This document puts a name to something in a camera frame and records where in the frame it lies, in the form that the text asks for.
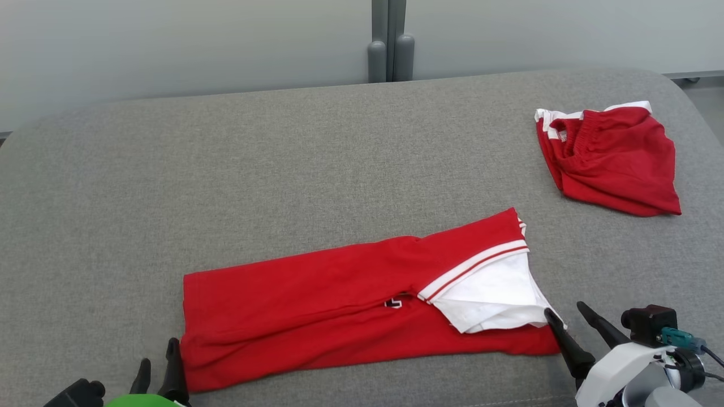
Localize red shirt with white sleeves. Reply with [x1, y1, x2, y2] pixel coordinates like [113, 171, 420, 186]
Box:
[182, 207, 568, 394]

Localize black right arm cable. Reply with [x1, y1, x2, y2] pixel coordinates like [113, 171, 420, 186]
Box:
[701, 345, 724, 382]

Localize grey partition foot with caster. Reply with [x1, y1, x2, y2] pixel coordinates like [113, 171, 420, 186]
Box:
[663, 70, 724, 86]

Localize red shorts with white stripe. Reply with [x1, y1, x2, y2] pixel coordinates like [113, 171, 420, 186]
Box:
[534, 101, 683, 218]

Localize teal right camera connector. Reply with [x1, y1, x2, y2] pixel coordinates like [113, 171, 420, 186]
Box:
[658, 326, 708, 355]

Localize grey partition post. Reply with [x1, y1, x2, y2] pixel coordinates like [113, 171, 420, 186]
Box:
[367, 0, 416, 84]

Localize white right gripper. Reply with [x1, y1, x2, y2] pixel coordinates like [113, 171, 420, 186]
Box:
[544, 302, 675, 407]

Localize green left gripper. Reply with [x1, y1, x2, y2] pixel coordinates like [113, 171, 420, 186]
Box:
[104, 337, 191, 407]

